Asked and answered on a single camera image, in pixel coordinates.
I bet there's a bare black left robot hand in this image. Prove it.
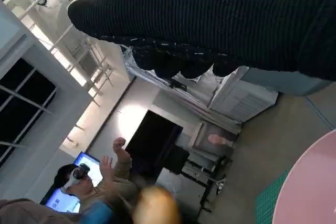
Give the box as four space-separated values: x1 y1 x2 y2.
78 194 140 224

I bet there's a pale blue cabinet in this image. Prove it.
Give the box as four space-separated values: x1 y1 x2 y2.
240 66 332 97

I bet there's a person with white headset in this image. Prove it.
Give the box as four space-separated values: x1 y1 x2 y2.
54 136 140 216

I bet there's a white louvered cabinet on casters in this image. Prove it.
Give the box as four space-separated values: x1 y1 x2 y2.
208 70 279 124

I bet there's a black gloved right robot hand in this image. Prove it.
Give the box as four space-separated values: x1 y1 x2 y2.
67 0 336 82

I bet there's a large black screen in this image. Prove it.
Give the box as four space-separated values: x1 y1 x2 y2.
125 110 184 180

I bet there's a bright computer monitor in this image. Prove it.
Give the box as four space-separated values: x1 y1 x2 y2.
39 151 102 214

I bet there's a dark window with white bars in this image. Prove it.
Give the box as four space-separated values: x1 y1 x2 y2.
0 58 58 168

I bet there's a green cutting mat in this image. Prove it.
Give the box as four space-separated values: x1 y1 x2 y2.
254 166 293 224

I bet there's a pink bowl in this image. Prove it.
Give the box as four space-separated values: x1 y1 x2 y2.
271 129 336 224

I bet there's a white desk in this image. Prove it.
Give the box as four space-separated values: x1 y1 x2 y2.
157 153 229 213

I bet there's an orange striped toy bread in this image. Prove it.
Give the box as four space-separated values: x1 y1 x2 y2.
132 186 182 224

